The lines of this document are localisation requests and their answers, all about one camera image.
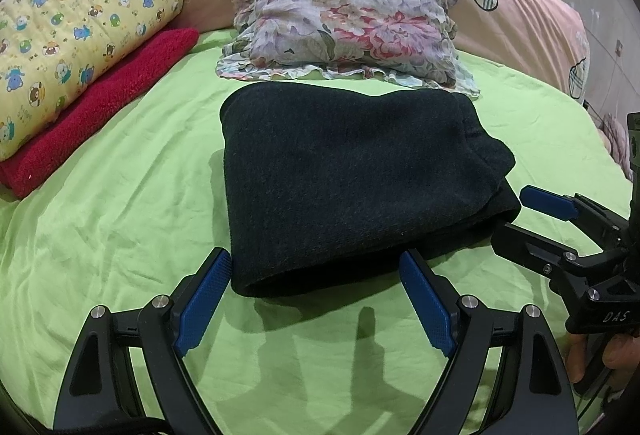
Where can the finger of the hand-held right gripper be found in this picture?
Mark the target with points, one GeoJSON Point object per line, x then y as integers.
{"type": "Point", "coordinates": [550, 204]}
{"type": "Point", "coordinates": [530, 250]}

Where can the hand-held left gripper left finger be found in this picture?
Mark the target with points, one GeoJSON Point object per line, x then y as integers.
{"type": "Point", "coordinates": [205, 300]}

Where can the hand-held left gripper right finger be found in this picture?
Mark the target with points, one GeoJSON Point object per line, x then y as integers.
{"type": "Point", "coordinates": [427, 310]}

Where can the black pants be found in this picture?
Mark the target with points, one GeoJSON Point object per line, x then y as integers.
{"type": "Point", "coordinates": [350, 185]}

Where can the person's right hand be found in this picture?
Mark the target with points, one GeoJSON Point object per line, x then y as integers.
{"type": "Point", "coordinates": [620, 360]}

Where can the pink fuzzy cloth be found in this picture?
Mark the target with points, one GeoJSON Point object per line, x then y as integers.
{"type": "Point", "coordinates": [616, 140]}

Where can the green bed sheet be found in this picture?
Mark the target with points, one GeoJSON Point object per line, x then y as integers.
{"type": "Point", "coordinates": [125, 225]}

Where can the pink plaid print quilt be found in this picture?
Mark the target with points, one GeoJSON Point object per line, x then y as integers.
{"type": "Point", "coordinates": [525, 25]}

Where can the red fleece blanket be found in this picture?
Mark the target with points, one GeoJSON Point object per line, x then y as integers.
{"type": "Point", "coordinates": [100, 115]}

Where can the floral ruffled pillow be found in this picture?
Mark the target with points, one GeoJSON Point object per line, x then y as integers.
{"type": "Point", "coordinates": [350, 25]}

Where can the yellow cartoon print quilt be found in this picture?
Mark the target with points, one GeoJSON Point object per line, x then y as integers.
{"type": "Point", "coordinates": [75, 40]}

